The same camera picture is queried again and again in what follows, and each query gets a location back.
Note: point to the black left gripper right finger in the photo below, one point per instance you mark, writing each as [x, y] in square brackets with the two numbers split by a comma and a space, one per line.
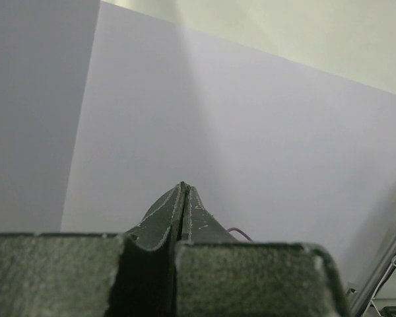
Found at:
[217, 275]

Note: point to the aluminium frame post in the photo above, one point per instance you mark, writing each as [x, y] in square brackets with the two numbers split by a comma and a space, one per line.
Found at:
[378, 271]

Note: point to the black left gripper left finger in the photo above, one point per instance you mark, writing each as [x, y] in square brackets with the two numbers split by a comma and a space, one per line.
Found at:
[104, 274]

